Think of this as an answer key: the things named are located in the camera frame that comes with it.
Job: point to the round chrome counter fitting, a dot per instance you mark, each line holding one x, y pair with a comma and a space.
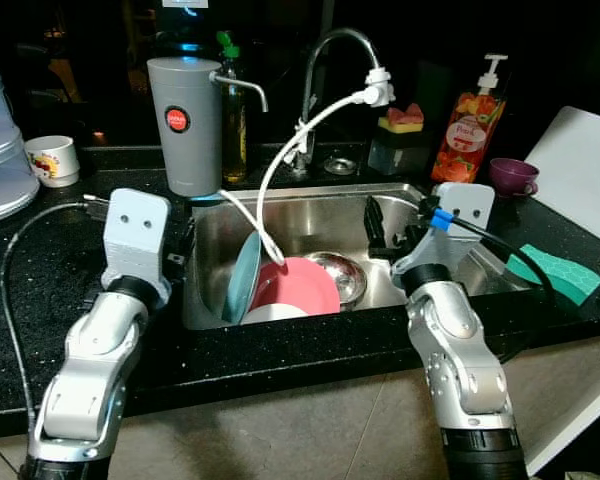
340, 166

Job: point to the white printed mug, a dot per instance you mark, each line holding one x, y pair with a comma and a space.
52, 162

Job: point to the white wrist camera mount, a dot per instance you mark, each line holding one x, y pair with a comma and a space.
138, 225
470, 205

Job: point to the green sponge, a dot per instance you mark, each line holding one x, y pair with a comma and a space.
565, 278

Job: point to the white wall socket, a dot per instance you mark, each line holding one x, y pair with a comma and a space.
185, 3

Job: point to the grey water filter jug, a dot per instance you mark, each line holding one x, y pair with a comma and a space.
185, 150

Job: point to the white faucet diverter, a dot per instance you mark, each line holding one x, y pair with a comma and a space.
379, 88

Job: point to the stainless steel bowl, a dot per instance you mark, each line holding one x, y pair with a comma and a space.
345, 278

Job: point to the purple cup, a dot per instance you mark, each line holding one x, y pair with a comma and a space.
510, 175

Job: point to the stainless steel sink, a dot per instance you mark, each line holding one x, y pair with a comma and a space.
310, 220

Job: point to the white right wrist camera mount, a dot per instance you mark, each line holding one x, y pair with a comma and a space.
470, 205

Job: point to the pink plate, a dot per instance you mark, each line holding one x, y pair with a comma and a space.
300, 288

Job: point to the orange soap pump bottle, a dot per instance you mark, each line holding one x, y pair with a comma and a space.
467, 135

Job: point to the light blue plate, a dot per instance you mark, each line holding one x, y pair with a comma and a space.
240, 285

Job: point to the white plastic drawer tower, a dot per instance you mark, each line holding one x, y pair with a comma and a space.
2, 140

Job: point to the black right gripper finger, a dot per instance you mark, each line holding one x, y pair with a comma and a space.
376, 225

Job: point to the yellow and red sponge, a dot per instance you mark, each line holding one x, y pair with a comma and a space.
402, 122

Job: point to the white cutting board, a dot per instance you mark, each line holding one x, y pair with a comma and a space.
580, 170

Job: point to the white bowl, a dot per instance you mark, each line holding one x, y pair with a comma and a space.
275, 314

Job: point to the chrome gooseneck faucet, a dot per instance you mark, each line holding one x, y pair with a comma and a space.
310, 90

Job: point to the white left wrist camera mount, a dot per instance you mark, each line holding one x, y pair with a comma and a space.
138, 225

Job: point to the white knotted tie strip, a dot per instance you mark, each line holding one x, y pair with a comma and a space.
302, 138

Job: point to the green capped oil bottle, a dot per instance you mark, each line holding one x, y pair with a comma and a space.
235, 130

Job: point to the black sponge holder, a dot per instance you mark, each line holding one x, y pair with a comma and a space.
395, 155

